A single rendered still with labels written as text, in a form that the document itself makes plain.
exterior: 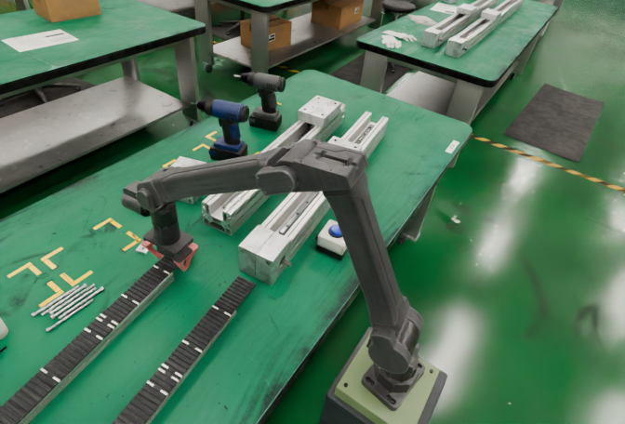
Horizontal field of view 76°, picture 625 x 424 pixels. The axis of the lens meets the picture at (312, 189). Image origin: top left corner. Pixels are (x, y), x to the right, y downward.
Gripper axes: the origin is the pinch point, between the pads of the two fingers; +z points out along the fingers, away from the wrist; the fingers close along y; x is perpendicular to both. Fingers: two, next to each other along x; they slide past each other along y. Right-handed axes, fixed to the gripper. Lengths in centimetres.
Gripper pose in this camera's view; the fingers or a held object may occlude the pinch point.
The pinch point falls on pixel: (173, 261)
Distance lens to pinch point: 108.5
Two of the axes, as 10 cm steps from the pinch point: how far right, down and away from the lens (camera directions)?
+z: -1.0, 7.7, 6.3
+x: -4.5, 5.3, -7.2
